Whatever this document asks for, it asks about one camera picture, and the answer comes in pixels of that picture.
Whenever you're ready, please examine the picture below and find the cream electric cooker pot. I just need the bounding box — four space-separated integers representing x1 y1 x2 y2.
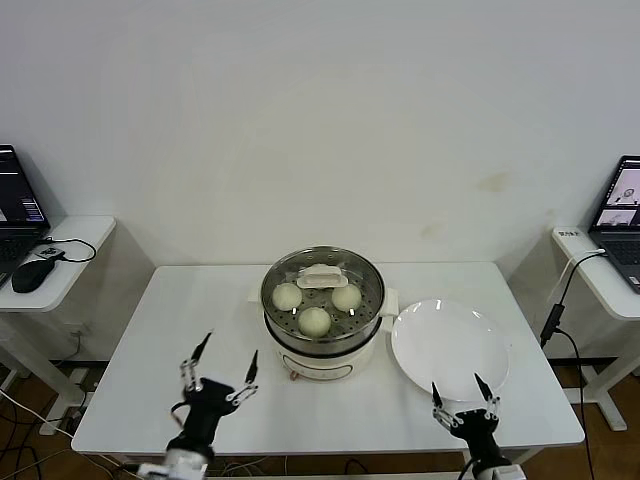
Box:
246 286 400 384

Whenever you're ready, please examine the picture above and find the white round plate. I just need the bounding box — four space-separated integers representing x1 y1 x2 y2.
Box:
390 298 512 403

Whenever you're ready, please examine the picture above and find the glass lid with cream handle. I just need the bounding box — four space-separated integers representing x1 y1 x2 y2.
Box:
259 243 387 349

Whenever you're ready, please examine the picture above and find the black computer mouse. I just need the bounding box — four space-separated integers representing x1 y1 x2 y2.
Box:
9 259 56 295

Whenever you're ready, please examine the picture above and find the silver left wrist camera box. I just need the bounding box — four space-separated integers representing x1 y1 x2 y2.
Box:
137 452 210 479

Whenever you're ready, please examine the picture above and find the stainless steel steamer basket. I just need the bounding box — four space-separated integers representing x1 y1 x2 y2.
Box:
260 244 387 354

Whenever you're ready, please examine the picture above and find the white power strip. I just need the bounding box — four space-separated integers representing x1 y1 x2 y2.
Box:
38 405 87 437

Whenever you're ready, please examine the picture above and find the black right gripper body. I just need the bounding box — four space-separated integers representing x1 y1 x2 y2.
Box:
452 408 506 466

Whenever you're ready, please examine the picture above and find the black power adapter with cable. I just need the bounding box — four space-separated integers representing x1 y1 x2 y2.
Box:
538 246 609 406

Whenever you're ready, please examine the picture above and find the grey laptop with light windows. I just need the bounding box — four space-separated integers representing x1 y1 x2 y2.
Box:
587 153 640 295

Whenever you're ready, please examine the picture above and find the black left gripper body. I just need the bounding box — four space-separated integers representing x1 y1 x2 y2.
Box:
183 378 237 441

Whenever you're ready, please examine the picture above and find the black USB hub with cable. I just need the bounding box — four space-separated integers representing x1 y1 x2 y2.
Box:
33 235 97 265

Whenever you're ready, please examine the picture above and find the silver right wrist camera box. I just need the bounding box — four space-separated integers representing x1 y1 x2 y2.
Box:
474 462 525 480

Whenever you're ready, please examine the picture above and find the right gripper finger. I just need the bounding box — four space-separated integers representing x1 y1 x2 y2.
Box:
474 372 502 420
431 381 461 429

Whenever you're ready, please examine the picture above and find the black laptop with dark screen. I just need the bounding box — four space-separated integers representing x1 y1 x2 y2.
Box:
0 143 52 289

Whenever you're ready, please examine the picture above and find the white side table with mouse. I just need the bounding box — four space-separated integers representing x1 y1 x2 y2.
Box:
0 214 155 416

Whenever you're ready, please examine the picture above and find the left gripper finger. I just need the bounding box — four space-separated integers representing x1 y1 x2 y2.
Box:
178 328 215 394
224 348 260 404

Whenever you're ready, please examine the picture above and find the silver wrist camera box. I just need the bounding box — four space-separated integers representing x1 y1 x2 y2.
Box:
474 462 525 480
137 452 210 479

